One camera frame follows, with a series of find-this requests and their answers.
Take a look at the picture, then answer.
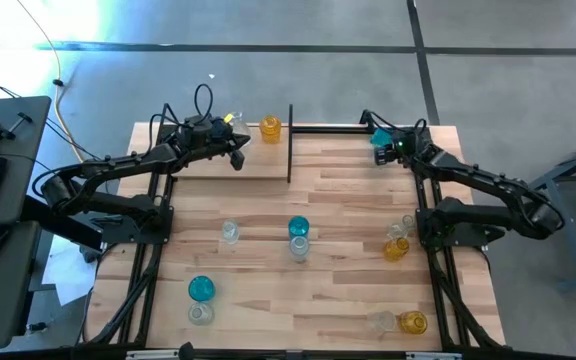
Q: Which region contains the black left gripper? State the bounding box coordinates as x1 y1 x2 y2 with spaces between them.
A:
181 115 252 172

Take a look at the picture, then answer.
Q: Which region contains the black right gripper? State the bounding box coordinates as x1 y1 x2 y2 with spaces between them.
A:
370 127 422 166

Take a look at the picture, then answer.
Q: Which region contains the yellow diamond-textured glass vase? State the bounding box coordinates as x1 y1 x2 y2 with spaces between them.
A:
259 114 283 145

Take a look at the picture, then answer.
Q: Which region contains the clear twisted glass vase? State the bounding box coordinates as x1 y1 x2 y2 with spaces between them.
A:
385 213 417 241

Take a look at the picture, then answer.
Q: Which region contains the yellow ribbed glass bottle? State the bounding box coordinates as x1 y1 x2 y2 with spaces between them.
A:
382 236 411 263

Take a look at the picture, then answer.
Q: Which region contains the tall ribbed clear glass bottle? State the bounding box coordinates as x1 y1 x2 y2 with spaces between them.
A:
288 235 311 265

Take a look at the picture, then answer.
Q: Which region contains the tall clear flared glass vase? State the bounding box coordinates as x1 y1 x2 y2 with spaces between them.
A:
366 309 399 334

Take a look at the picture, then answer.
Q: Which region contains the short ribbed clear glass jar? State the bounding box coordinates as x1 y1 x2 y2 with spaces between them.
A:
221 218 241 246

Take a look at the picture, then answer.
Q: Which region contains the teal glass vase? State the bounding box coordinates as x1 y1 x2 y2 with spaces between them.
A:
187 275 217 303

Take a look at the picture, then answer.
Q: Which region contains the clear round glass vase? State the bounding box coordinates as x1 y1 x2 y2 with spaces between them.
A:
187 301 216 327

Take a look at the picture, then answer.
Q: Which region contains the yellow round glass vase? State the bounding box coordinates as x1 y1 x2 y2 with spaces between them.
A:
399 310 429 336

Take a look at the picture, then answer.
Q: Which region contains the black desk support beam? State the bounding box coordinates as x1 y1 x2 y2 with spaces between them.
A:
19 195 107 252

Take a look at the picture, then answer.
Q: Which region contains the blue-grey metal stand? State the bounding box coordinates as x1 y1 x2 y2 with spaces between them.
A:
517 128 576 294

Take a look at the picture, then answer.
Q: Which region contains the white paper sheet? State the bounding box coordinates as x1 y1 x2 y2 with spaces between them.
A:
41 233 100 307

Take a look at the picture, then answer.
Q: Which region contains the wooden shelf with black frame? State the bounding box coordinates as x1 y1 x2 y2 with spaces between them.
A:
160 103 294 185

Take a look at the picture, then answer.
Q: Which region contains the black aluminium table frame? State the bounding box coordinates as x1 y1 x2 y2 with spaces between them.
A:
75 108 507 351

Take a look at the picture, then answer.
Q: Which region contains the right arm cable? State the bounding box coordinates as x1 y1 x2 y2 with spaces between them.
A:
362 110 429 136

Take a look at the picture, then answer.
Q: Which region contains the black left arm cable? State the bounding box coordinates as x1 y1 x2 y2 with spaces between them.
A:
147 83 215 151

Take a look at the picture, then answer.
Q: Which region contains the yellow floor cable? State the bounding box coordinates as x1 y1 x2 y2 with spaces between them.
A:
15 0 92 164

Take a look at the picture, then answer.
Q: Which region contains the silver metal bracket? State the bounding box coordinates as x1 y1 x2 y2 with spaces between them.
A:
405 351 463 360
125 349 180 360

